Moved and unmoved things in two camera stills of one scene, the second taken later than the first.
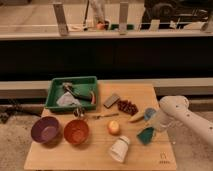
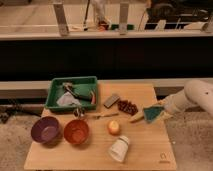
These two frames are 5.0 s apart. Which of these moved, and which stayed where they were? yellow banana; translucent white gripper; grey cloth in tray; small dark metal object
Moved: translucent white gripper
Stayed: grey cloth in tray; small dark metal object; yellow banana
